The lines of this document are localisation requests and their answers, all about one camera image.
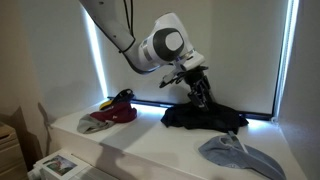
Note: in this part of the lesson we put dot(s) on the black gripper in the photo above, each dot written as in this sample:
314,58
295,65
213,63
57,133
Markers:
196,80

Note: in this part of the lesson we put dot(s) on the blue-grey denim cap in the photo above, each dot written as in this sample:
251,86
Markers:
226,153

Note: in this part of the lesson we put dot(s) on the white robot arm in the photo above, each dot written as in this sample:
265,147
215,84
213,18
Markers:
110,20

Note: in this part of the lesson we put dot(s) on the black and yellow cap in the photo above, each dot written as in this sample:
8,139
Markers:
124,96

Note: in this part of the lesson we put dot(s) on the maroon cap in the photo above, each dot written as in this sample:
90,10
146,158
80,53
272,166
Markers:
120,113

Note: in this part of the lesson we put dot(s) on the light grey cap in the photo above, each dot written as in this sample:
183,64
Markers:
90,124

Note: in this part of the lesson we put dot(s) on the black cloth garment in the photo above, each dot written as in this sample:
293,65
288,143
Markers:
216,120

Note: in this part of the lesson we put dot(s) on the white roller blind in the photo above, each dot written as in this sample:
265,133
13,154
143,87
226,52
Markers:
240,50

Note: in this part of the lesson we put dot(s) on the white box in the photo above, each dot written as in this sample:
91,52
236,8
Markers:
83,171

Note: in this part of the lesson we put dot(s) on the colour photo print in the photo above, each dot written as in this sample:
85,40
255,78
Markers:
60,165

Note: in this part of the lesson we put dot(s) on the beige cardboard box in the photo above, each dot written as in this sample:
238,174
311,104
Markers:
10,153

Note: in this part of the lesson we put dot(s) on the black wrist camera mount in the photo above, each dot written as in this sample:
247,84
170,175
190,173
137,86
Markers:
171,78

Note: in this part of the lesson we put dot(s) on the black window frame bar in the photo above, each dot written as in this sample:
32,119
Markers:
260,116

